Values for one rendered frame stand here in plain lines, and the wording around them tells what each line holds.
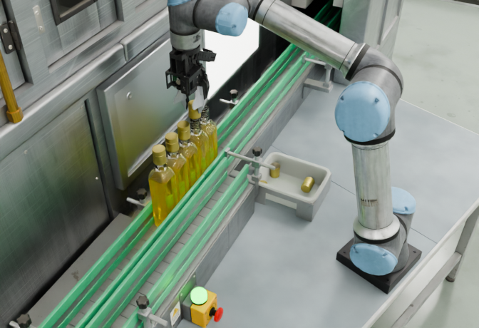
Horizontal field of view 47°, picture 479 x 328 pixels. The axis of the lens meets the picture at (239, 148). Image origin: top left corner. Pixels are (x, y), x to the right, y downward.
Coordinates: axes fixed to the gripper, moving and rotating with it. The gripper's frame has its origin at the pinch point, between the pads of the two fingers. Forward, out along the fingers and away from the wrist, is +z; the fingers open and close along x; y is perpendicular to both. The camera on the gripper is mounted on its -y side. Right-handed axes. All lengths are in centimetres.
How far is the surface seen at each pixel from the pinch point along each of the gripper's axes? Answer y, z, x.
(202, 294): 32, 34, 20
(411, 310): -38, 98, 71
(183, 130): 7.1, 3.7, 0.7
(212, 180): 1.9, 23.8, 6.1
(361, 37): -95, 19, 21
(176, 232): 21.7, 27.6, 5.8
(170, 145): 13.1, 4.5, 0.2
